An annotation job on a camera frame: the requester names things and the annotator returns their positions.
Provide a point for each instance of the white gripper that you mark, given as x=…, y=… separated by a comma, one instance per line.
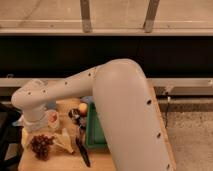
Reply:
x=32, y=124

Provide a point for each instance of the bunch of dark grapes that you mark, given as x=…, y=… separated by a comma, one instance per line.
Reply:
x=40, y=145

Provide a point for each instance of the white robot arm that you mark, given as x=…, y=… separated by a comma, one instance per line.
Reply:
x=125, y=108

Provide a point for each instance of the black chair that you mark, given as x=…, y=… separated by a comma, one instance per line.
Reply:
x=9, y=134

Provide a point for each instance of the dark round toy object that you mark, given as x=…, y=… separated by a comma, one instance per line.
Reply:
x=74, y=114

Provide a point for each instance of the yellow lemon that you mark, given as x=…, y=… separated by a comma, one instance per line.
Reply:
x=83, y=108

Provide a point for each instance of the green plastic tray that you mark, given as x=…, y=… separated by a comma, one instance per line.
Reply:
x=94, y=134

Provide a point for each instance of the blue flat object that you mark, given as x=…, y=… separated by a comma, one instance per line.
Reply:
x=87, y=99

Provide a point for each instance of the black handled knife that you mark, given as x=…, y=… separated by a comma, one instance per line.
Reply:
x=82, y=150

